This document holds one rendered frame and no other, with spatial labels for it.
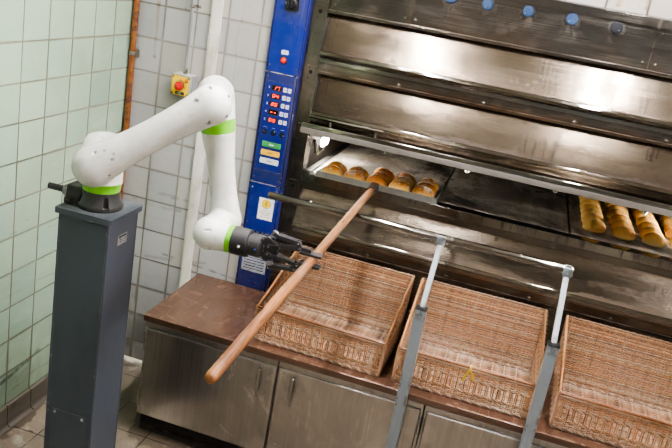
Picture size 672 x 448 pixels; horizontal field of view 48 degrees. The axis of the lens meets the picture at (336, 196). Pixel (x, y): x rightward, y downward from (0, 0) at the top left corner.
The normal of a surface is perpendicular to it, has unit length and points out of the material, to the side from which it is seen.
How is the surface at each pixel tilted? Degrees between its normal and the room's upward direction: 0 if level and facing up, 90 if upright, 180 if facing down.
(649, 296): 70
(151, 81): 90
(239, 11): 90
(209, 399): 90
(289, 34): 90
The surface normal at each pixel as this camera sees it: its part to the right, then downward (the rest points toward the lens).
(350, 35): -0.19, -0.10
